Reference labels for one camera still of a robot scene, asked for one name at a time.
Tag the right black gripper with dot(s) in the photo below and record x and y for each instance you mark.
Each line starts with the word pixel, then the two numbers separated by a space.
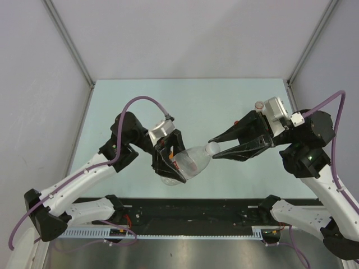
pixel 253 135

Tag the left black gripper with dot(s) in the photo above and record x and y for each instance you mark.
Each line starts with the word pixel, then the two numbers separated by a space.
pixel 159 163

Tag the clear water bottle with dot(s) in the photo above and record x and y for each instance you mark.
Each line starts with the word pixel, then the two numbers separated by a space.
pixel 192 162

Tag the milk bottle with red label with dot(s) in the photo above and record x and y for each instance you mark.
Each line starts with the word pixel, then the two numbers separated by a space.
pixel 259 106

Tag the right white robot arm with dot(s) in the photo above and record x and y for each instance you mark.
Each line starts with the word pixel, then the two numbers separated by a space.
pixel 305 158

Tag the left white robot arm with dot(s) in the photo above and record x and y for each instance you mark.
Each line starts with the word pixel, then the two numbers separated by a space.
pixel 53 210

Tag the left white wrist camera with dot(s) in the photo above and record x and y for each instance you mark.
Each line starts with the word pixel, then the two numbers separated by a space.
pixel 161 130

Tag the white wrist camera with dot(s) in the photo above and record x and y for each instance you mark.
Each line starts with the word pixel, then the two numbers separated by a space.
pixel 161 130
pixel 278 118

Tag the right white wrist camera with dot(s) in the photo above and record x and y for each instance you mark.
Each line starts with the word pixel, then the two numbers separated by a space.
pixel 278 118

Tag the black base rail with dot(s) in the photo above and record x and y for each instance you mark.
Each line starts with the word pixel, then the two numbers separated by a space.
pixel 198 214

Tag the white slotted cable duct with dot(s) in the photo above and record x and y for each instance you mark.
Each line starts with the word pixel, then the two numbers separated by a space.
pixel 231 233

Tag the right aluminium frame post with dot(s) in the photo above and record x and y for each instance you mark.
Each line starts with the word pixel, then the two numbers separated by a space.
pixel 316 34

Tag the aluminium frame post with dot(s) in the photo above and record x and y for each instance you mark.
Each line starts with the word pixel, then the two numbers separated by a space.
pixel 68 41
pixel 316 34

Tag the left aluminium frame post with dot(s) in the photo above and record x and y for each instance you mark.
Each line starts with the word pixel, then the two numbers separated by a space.
pixel 68 41

